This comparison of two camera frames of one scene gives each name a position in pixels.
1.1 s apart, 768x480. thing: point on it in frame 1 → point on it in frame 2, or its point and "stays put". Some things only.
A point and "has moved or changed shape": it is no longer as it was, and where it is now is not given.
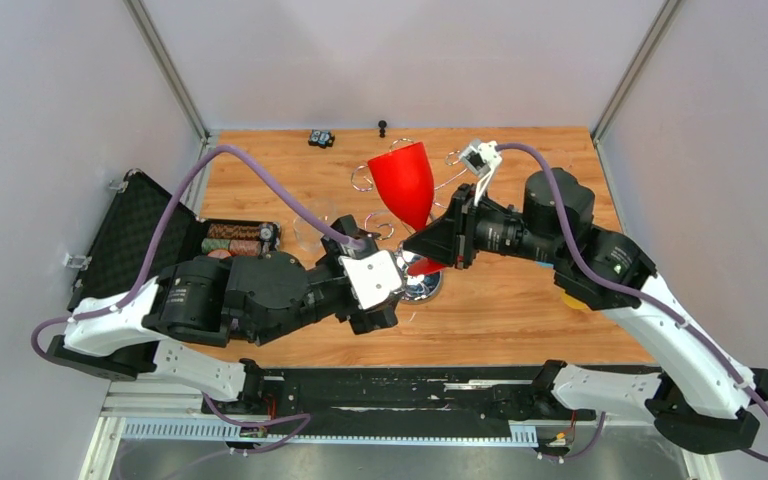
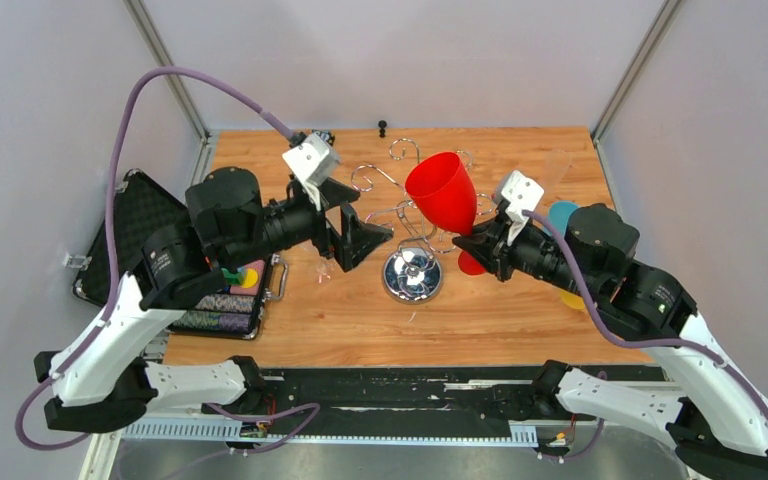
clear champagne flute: x=555 y=157 stays put
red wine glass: x=403 y=179 has moved or changed shape
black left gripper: x=342 y=235 → x=357 y=237
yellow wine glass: x=573 y=302 stays put
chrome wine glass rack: x=421 y=287 has moved or changed shape
